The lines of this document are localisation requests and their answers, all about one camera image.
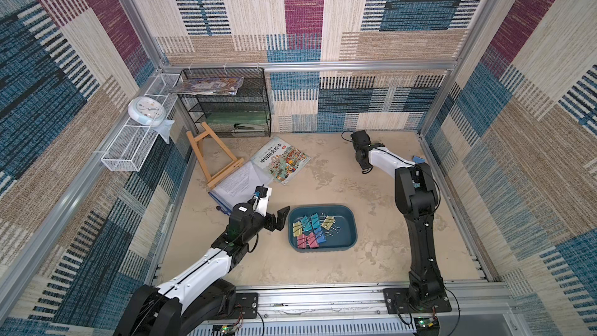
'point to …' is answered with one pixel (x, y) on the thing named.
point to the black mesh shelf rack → (246, 114)
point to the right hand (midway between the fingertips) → (375, 155)
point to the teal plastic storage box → (345, 217)
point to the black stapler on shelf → (241, 127)
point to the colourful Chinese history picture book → (281, 160)
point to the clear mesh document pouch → (240, 187)
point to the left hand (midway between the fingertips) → (277, 202)
